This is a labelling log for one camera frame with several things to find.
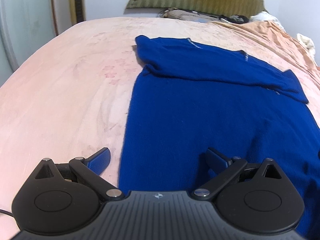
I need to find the gold tower fan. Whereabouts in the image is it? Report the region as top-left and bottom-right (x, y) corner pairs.
(69, 0), (86, 25)

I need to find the blue knit sweater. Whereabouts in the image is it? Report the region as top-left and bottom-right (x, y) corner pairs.
(119, 35), (319, 239)

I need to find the pink bed sheet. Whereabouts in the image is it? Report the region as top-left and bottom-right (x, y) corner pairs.
(1, 17), (319, 239)

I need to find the white fluffy cloth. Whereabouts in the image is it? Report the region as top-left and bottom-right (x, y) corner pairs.
(249, 11), (316, 57)

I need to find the dark clothes pile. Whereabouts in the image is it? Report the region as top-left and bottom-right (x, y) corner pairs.
(219, 15), (249, 24)

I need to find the white floral wardrobe door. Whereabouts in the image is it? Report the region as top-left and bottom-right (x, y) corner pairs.
(1, 0), (56, 85)

